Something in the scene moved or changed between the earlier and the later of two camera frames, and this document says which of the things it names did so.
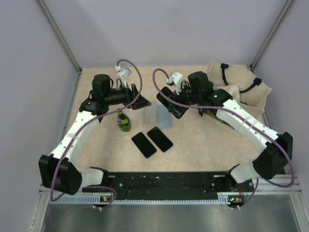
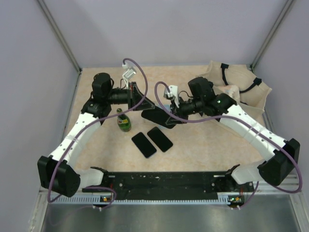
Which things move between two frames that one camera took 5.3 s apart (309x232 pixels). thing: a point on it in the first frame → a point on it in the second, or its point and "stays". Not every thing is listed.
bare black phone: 160,138 stays
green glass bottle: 123,122 stays
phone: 164,117 → 167,108
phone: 176,111 → 161,116
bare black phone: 144,144 stays
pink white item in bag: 233,90 stays
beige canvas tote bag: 252,90 stays
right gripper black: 178,97 → 177,111
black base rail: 172,184 stays
